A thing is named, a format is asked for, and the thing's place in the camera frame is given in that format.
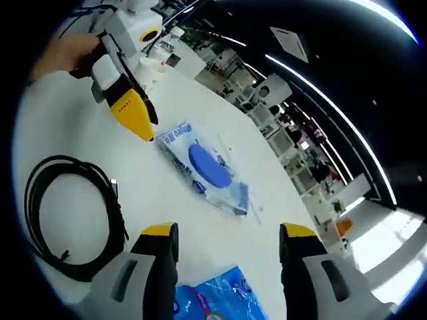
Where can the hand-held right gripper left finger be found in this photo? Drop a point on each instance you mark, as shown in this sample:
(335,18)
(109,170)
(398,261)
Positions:
(130,283)

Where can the orange bag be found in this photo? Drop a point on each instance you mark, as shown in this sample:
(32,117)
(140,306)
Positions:
(344,225)

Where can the ceiling air conditioner vent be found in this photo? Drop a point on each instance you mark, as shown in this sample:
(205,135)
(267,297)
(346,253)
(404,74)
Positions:
(289,43)

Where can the blue tissue pack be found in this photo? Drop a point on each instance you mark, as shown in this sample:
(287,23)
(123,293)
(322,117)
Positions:
(220,296)

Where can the potted green plant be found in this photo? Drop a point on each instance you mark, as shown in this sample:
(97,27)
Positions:
(337,206)

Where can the row of white office chairs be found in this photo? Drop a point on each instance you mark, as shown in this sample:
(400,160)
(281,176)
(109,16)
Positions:
(267,110)

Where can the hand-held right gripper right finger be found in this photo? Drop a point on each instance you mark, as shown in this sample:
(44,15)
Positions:
(317,286)

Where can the long curved ceiling light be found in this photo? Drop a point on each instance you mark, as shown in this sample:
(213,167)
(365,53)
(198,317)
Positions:
(350,123)
(390,16)

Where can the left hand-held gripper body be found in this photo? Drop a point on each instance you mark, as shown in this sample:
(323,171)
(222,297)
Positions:
(130,26)

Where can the wall screen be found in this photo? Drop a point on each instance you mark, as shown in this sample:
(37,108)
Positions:
(317,131)

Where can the wet wipes pack blue lid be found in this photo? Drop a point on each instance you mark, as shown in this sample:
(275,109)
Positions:
(207,166)

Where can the person's left hand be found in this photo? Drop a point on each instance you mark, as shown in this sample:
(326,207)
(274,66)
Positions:
(70,53)

